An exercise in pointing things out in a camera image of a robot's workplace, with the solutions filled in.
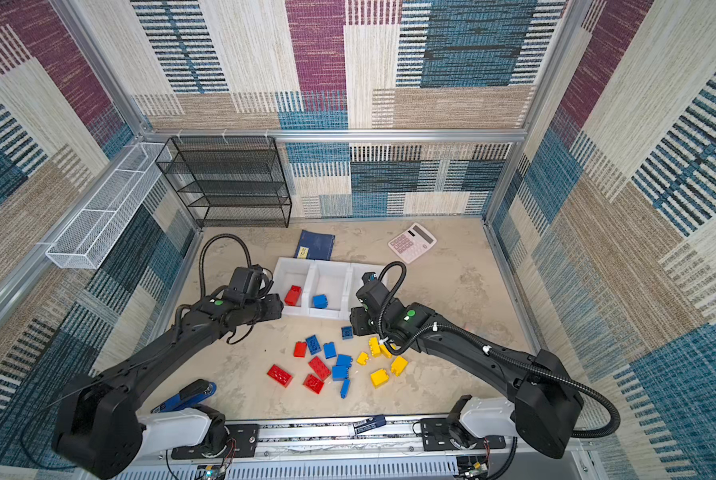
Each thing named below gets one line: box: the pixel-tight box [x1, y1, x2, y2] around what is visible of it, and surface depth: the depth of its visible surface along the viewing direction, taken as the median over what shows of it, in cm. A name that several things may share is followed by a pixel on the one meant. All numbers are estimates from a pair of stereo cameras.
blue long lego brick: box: [305, 334, 322, 355], surface depth 89 cm
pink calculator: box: [388, 222, 438, 264], surface depth 113 cm
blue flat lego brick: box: [332, 365, 349, 381], surface depth 85 cm
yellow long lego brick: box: [369, 337, 381, 358], surface depth 88 cm
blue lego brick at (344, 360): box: [336, 354, 353, 369], surface depth 87 cm
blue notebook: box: [294, 229, 336, 261], surface depth 114 cm
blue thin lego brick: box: [340, 379, 351, 399], surface depth 81 cm
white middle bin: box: [307, 260, 352, 320], surface depth 99 cm
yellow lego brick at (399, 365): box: [391, 356, 409, 377], surface depth 85 cm
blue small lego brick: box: [323, 341, 337, 359], surface depth 89 cm
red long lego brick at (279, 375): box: [266, 364, 293, 387], surface depth 85 cm
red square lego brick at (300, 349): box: [293, 341, 307, 358], surface depth 90 cm
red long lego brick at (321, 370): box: [308, 356, 332, 381], surface depth 85 cm
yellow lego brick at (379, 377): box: [370, 368, 389, 389], surface depth 83 cm
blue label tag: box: [352, 415, 387, 434], surface depth 76 cm
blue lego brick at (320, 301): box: [312, 294, 329, 309], surface depth 98 cm
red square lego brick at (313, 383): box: [302, 374, 324, 395], surface depth 83 cm
